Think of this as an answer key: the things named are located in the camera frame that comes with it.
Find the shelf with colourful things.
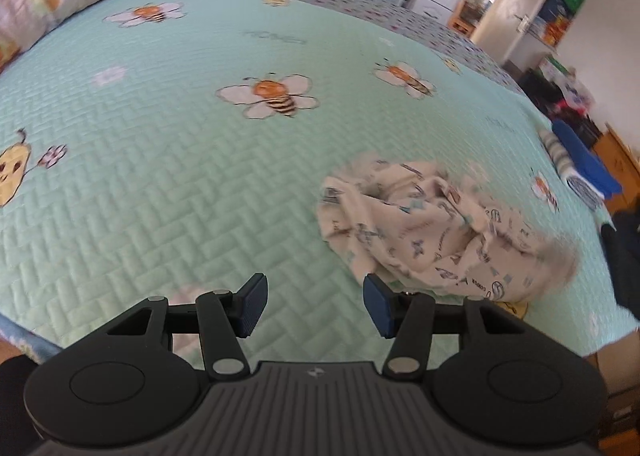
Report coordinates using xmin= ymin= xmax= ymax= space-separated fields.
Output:
xmin=530 ymin=0 xmax=598 ymax=47

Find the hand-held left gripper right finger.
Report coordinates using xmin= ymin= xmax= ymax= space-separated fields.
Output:
xmin=362 ymin=273 xmax=526 ymax=381

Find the green bee print bedspread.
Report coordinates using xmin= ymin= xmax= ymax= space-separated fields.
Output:
xmin=0 ymin=0 xmax=626 ymax=372

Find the white printed garment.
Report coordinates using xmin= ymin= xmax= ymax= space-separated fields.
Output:
xmin=316 ymin=153 xmax=581 ymax=304

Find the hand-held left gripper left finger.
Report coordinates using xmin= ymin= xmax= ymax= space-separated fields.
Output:
xmin=105 ymin=273 xmax=269 ymax=381

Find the wooden desk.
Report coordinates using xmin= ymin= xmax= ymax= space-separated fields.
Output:
xmin=592 ymin=123 xmax=640 ymax=217

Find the dark clothes pile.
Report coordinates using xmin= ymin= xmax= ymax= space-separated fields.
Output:
xmin=517 ymin=66 xmax=601 ymax=147

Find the blue folded cloth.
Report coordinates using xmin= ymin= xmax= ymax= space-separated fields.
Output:
xmin=552 ymin=120 xmax=623 ymax=199

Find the small wooden shelf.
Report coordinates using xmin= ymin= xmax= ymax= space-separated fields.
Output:
xmin=452 ymin=1 xmax=481 ymax=34

